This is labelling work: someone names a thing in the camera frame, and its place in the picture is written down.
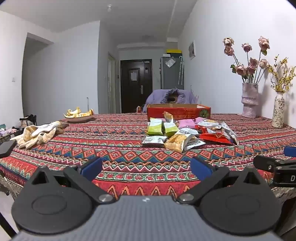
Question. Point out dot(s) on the red cartoon snack packet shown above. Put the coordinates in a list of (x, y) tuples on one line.
[(215, 138)]

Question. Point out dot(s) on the dark entrance door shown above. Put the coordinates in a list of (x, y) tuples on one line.
[(136, 92)]

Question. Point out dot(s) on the golden white snack packet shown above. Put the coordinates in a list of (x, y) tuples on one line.
[(168, 117), (177, 141)]

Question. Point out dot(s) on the wall poster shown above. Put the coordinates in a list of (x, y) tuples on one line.
[(192, 49)]

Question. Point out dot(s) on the red cardboard box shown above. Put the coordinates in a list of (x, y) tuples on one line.
[(178, 111)]

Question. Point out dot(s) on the plate of fruit peels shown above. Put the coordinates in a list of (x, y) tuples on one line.
[(78, 115)]

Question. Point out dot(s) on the white door notice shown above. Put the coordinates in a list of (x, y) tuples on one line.
[(133, 76)]

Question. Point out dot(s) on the green snack packet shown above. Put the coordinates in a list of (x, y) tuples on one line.
[(170, 129), (155, 127)]

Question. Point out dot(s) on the yellow flower branches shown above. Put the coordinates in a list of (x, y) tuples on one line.
[(282, 74)]

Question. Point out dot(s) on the pink ceramic vase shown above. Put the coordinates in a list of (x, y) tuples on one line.
[(249, 99)]

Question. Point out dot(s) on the floral slim vase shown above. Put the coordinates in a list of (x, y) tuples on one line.
[(278, 111)]

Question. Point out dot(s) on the pink snack packet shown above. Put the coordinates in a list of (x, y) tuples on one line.
[(201, 120), (186, 123)]

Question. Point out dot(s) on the yellow box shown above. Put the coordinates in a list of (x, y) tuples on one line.
[(174, 51)]

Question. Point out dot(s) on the white black-print snack packet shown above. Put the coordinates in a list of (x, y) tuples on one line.
[(196, 143)]

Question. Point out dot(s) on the ceiling lamp holder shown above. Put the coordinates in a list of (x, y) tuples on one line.
[(109, 8)]

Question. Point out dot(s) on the grey white snack packet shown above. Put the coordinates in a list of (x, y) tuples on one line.
[(153, 140)]

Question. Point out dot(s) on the dried pink roses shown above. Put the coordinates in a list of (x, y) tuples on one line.
[(251, 62)]

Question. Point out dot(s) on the white knitted gloves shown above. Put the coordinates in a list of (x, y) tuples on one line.
[(37, 134)]

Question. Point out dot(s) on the glass panel door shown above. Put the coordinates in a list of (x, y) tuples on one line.
[(111, 85)]

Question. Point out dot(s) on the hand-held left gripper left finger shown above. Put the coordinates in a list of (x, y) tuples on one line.
[(91, 168)]

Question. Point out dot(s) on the silver snack packet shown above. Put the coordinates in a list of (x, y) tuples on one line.
[(229, 133), (209, 125)]

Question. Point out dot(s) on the purple puffer jacket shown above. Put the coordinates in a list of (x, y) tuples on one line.
[(157, 97)]

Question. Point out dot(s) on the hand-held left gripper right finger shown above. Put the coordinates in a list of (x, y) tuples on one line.
[(200, 168)]

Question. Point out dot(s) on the cluttered side table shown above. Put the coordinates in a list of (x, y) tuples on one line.
[(8, 133)]

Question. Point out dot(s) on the grey refrigerator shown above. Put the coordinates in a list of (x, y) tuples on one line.
[(172, 76)]

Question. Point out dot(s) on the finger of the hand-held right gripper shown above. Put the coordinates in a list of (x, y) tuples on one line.
[(266, 163), (291, 151)]

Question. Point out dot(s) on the clear plastic bag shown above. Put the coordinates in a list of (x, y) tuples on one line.
[(170, 62)]

